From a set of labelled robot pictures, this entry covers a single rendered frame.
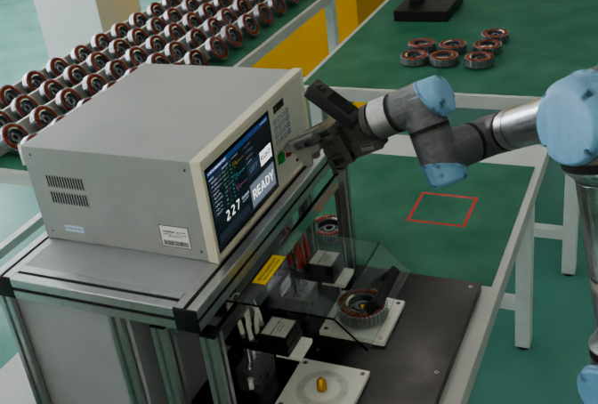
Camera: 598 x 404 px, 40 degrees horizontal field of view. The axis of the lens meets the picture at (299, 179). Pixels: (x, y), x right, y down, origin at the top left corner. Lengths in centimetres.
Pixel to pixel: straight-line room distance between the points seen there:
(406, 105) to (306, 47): 389
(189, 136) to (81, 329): 41
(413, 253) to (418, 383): 50
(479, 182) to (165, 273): 118
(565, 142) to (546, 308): 205
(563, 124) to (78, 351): 98
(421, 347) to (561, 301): 148
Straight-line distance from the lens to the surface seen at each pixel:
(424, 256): 208
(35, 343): 169
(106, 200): 154
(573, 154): 114
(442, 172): 145
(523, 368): 289
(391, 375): 171
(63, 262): 159
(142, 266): 151
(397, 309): 186
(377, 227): 221
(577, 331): 306
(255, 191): 156
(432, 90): 144
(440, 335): 180
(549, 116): 116
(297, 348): 162
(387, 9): 404
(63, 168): 156
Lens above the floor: 191
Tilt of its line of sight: 28 degrees down
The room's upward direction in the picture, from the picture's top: 8 degrees counter-clockwise
